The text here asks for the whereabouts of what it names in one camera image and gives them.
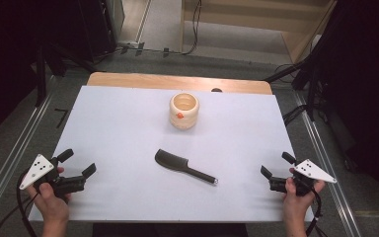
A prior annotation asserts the hanging black cable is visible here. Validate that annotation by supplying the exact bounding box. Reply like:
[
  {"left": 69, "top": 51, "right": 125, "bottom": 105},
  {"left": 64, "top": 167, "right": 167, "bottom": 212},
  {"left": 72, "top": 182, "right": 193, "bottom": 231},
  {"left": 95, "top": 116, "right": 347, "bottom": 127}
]
[{"left": 181, "top": 0, "right": 203, "bottom": 56}]

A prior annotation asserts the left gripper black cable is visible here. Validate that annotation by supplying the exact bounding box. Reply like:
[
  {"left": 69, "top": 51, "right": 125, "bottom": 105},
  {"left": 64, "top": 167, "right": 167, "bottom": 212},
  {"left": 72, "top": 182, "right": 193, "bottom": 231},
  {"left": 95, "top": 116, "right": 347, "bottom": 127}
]
[{"left": 15, "top": 169, "right": 39, "bottom": 237}]

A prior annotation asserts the person's right hand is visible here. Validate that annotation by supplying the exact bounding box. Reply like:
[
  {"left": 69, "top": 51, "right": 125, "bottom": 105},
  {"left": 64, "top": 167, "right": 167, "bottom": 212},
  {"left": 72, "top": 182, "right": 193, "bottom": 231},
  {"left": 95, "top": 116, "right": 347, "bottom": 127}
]
[{"left": 281, "top": 167, "right": 327, "bottom": 221}]

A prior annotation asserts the person's left hand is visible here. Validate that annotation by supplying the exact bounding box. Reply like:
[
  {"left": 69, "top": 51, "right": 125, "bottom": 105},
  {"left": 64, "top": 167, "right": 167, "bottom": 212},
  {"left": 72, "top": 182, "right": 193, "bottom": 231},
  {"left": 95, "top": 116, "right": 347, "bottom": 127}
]
[{"left": 25, "top": 166, "right": 73, "bottom": 225}]

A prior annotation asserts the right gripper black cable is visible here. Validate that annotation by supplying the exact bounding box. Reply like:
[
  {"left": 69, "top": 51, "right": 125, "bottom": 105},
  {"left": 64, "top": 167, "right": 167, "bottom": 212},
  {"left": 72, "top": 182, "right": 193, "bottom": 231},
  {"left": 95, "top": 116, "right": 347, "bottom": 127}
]
[{"left": 304, "top": 187, "right": 324, "bottom": 237}]

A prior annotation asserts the thin black floor cable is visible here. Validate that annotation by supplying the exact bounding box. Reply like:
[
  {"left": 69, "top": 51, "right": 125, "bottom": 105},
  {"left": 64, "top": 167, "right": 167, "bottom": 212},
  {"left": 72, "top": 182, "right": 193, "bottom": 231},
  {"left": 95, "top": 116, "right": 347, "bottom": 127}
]
[{"left": 0, "top": 193, "right": 39, "bottom": 237}]

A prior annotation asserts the black metal stand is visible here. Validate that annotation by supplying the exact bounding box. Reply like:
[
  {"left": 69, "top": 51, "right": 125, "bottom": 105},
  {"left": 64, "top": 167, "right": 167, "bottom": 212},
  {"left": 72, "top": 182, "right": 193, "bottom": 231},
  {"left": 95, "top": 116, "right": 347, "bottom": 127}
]
[{"left": 34, "top": 42, "right": 97, "bottom": 108}]

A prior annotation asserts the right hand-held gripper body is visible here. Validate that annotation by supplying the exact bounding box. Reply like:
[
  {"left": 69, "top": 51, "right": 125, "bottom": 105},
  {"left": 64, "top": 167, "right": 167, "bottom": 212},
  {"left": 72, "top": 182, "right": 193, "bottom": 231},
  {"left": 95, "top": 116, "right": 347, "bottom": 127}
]
[{"left": 268, "top": 159, "right": 338, "bottom": 198}]

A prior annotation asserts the metal floor rail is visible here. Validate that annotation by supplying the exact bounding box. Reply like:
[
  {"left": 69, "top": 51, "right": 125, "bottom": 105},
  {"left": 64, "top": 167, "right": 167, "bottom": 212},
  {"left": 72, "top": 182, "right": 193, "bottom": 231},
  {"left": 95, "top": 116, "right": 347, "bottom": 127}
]
[
  {"left": 0, "top": 76, "right": 60, "bottom": 228},
  {"left": 292, "top": 91, "right": 364, "bottom": 237}
]

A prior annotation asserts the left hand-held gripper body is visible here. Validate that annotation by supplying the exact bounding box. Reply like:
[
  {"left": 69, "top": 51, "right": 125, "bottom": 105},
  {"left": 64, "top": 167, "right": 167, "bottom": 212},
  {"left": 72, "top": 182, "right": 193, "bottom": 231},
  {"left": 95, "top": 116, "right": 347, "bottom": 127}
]
[{"left": 19, "top": 153, "right": 87, "bottom": 199}]

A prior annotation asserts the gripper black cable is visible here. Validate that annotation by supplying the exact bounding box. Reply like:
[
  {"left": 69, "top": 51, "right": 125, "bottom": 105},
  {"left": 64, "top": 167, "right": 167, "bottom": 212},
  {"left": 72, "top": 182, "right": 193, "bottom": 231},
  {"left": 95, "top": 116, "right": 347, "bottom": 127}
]
[
  {"left": 304, "top": 187, "right": 324, "bottom": 237},
  {"left": 15, "top": 169, "right": 39, "bottom": 237}
]

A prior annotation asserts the black spatula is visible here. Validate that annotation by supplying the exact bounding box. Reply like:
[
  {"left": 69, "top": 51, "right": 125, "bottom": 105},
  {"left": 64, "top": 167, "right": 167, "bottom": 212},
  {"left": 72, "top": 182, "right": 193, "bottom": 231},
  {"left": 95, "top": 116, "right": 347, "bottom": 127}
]
[{"left": 154, "top": 148, "right": 219, "bottom": 186}]

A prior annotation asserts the black curtain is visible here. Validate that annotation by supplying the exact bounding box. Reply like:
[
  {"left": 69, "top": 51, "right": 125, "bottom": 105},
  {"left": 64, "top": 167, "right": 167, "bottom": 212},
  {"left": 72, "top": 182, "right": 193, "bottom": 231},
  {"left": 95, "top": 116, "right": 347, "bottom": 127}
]
[
  {"left": 0, "top": 0, "right": 116, "bottom": 149},
  {"left": 305, "top": 0, "right": 379, "bottom": 218}
]

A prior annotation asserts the grey cabinet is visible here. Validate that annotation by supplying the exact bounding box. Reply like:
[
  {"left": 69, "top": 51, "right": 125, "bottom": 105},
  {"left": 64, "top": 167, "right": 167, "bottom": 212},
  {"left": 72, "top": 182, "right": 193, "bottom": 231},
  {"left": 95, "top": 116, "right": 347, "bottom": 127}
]
[{"left": 105, "top": 0, "right": 126, "bottom": 43}]

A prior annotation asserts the white table board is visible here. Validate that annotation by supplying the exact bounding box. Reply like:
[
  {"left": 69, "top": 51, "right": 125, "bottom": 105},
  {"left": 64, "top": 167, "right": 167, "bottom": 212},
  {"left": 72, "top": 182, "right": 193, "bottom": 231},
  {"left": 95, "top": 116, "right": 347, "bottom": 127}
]
[{"left": 28, "top": 85, "right": 315, "bottom": 223}]

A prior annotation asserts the person's dark clothing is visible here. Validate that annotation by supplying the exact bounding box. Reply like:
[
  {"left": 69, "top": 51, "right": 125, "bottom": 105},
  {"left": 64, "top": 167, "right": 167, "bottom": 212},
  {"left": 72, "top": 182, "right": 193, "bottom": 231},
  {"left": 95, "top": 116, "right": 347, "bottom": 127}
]
[{"left": 92, "top": 222, "right": 249, "bottom": 237}]

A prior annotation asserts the black cable bundle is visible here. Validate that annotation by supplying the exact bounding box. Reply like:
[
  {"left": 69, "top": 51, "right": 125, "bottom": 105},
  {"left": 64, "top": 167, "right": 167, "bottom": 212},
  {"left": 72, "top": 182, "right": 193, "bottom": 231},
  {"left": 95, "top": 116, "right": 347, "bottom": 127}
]
[
  {"left": 264, "top": 61, "right": 310, "bottom": 84},
  {"left": 281, "top": 104, "right": 309, "bottom": 126}
]

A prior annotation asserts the wooden table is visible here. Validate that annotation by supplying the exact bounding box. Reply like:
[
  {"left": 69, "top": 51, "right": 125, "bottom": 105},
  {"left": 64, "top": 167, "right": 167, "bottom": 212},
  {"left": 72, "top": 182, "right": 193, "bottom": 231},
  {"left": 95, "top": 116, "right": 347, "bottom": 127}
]
[{"left": 86, "top": 71, "right": 273, "bottom": 96}]

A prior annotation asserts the cream ceramic cup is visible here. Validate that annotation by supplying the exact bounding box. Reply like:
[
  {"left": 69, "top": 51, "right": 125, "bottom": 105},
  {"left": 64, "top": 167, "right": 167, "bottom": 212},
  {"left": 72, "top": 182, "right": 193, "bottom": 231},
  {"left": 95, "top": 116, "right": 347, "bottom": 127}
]
[{"left": 169, "top": 92, "right": 200, "bottom": 130}]

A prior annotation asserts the wooden cabinet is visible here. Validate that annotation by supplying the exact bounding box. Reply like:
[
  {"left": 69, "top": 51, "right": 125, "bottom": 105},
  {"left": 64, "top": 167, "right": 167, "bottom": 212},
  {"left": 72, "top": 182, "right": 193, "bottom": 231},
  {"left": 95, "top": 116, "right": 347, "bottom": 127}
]
[{"left": 180, "top": 0, "right": 339, "bottom": 64}]

